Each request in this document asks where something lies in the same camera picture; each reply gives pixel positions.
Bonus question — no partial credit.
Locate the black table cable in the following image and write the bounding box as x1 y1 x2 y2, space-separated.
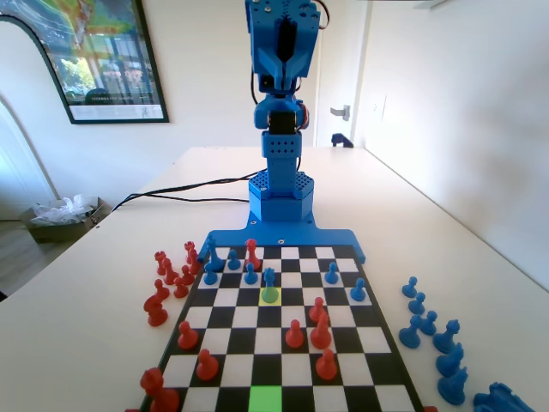
110 170 263 212
126 193 250 203

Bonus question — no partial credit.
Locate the white door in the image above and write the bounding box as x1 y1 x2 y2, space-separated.
314 0 369 149

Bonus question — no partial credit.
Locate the blue base plate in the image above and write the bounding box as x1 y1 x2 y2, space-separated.
198 209 369 265

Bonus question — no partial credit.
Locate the dark framed wall poster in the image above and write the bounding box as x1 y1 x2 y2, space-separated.
0 0 171 125

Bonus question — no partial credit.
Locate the black and white chessboard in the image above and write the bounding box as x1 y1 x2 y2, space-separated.
137 243 426 412

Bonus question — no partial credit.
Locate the blue rook chess piece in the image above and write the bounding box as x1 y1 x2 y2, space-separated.
473 381 537 412

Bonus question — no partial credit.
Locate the clear plastic bag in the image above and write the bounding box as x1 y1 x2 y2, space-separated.
30 193 99 227

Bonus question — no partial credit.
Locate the blue king chess piece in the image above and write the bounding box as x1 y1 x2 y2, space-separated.
204 234 224 274

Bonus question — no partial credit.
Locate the red bishop chess piece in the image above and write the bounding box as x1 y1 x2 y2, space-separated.
309 311 332 349

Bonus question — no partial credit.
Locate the blue pawn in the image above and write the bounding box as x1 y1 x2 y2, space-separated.
259 266 280 305

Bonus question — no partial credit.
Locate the red pawn near front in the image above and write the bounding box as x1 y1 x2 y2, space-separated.
244 238 263 271

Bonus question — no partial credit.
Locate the brown cardboard box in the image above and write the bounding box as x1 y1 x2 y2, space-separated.
21 195 113 245

